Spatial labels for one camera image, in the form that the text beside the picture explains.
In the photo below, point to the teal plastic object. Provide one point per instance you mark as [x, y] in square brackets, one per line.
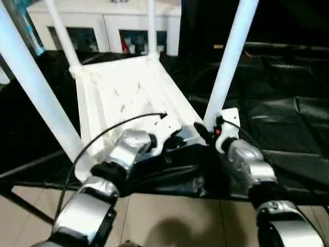
[31, 31]

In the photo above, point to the white plastic table top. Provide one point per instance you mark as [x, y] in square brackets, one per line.
[128, 98]

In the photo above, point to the black table mat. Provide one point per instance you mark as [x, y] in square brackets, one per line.
[277, 118]

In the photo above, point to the white plastic table leg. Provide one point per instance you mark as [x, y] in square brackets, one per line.
[231, 62]
[38, 87]
[151, 28]
[61, 33]

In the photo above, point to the white glass-door cabinet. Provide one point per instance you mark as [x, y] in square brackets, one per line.
[103, 20]

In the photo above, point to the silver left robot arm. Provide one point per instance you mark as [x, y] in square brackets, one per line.
[123, 154]

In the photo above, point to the black metal table frame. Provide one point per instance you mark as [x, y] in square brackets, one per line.
[25, 203]

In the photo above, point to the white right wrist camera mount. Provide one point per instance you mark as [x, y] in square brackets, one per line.
[227, 126]

